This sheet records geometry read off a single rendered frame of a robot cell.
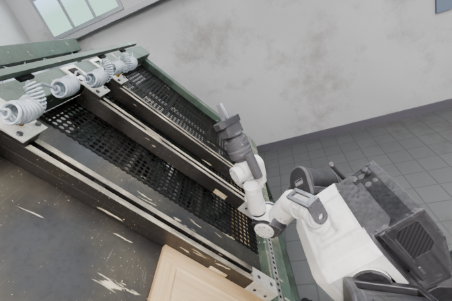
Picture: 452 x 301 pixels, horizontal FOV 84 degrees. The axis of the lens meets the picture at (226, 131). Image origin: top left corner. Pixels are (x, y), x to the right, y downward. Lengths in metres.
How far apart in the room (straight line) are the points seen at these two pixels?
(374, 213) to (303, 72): 2.86
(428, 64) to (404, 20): 0.62
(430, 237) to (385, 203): 0.10
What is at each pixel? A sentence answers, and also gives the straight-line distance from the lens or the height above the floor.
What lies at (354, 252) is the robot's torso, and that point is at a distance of 0.67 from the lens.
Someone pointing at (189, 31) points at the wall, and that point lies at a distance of 3.45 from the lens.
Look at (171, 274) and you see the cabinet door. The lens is 0.91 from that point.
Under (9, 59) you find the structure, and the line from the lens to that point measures 1.86.
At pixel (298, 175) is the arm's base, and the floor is 1.36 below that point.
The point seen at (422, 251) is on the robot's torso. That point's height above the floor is 1.30.
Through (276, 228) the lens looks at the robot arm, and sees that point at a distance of 1.04.
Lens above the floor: 1.89
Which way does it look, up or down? 22 degrees down
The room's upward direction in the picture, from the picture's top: 22 degrees counter-clockwise
